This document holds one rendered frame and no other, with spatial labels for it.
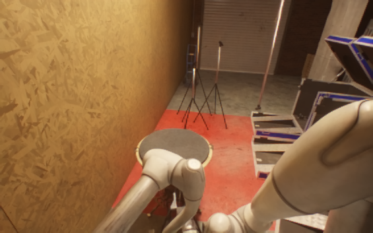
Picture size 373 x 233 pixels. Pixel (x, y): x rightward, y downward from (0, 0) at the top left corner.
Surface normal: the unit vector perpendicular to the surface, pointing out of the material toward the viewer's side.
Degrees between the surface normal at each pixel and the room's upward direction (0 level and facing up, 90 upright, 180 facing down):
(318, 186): 94
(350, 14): 90
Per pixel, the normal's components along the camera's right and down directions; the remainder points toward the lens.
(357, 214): -0.79, 0.22
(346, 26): -0.14, 0.46
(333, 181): -0.63, 0.40
